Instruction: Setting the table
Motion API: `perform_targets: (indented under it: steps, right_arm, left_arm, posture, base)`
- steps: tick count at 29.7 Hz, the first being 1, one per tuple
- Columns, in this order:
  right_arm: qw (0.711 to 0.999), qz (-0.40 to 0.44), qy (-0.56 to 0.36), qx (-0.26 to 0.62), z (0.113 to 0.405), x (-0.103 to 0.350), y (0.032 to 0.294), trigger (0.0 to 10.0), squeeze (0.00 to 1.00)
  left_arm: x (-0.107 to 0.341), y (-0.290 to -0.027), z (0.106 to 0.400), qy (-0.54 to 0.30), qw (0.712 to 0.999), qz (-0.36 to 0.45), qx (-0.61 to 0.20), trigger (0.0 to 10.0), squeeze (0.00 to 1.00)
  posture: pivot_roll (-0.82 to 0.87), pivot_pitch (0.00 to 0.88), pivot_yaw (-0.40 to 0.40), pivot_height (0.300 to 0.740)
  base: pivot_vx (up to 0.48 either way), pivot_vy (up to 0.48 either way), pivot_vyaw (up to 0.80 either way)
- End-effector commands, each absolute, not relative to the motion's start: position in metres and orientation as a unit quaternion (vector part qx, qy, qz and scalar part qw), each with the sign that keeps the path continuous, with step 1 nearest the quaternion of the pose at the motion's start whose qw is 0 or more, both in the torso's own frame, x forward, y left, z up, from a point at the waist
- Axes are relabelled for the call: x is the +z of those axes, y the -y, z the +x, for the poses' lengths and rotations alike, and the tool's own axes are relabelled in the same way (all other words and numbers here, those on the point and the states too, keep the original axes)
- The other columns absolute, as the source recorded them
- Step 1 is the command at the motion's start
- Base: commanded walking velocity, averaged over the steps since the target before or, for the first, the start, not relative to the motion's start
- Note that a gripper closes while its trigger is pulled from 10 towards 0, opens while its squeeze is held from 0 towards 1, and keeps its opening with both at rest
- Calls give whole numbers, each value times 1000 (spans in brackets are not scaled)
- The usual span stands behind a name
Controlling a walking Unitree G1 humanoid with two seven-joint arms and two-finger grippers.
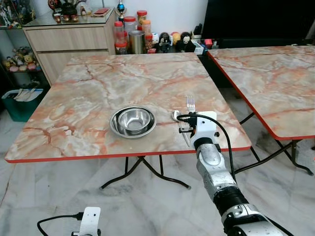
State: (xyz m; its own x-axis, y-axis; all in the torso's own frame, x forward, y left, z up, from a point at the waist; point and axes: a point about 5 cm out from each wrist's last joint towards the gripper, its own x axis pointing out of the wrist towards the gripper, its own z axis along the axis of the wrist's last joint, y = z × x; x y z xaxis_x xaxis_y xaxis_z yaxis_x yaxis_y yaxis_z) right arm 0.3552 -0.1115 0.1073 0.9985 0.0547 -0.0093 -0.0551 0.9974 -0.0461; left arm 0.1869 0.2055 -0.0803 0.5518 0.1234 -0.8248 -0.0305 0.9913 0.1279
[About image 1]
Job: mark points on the silver metal fork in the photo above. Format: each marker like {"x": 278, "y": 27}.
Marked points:
{"x": 190, "y": 103}

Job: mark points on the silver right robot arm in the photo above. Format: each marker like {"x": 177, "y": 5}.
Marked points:
{"x": 216, "y": 172}

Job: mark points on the silver metal spoon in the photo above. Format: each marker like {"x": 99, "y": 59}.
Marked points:
{"x": 176, "y": 116}

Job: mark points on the stainless steel bowl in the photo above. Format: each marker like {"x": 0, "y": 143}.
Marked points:
{"x": 133, "y": 122}

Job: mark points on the small white and blue box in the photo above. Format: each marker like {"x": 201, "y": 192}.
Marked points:
{"x": 198, "y": 46}

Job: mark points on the black and white plush figure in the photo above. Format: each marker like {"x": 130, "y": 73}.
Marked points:
{"x": 165, "y": 42}

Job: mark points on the yellow plush figure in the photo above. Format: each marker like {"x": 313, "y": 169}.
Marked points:
{"x": 175, "y": 38}

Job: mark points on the marble pattern table with bowl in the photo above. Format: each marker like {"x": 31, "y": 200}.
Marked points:
{"x": 98, "y": 83}

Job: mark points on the bare marble pattern folding table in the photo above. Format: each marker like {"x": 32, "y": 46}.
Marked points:
{"x": 275, "y": 83}

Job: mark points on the steel tumbler cup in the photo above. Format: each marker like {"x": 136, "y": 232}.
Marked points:
{"x": 136, "y": 42}

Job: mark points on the short red lid jar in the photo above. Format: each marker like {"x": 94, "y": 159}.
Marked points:
{"x": 121, "y": 48}

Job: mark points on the tall slim red lid jar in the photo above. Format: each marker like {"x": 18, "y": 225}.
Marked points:
{"x": 118, "y": 32}

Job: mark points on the wide red lid plastic jar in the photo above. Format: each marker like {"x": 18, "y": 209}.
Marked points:
{"x": 130, "y": 24}

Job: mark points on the orange snack jar red lid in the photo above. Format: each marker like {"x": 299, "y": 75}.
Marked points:
{"x": 142, "y": 16}

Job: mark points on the black flat television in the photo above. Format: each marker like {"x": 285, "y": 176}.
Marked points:
{"x": 256, "y": 19}

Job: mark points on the small trophy cup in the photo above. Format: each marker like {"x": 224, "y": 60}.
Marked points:
{"x": 121, "y": 10}

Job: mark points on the flat red box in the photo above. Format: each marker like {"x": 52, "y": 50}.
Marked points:
{"x": 101, "y": 11}

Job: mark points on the light wooden drawer cabinet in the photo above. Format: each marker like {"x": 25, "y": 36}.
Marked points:
{"x": 69, "y": 42}

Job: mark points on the green storage bin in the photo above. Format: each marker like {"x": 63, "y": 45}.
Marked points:
{"x": 20, "y": 105}

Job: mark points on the shelf unit with plush toys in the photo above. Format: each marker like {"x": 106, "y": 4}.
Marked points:
{"x": 19, "y": 59}

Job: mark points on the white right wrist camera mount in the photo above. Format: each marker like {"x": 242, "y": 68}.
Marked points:
{"x": 204, "y": 125}

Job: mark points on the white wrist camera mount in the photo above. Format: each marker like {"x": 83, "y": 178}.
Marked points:
{"x": 204, "y": 125}
{"x": 91, "y": 220}

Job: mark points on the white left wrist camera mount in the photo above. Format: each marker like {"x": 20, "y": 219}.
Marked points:
{"x": 91, "y": 220}

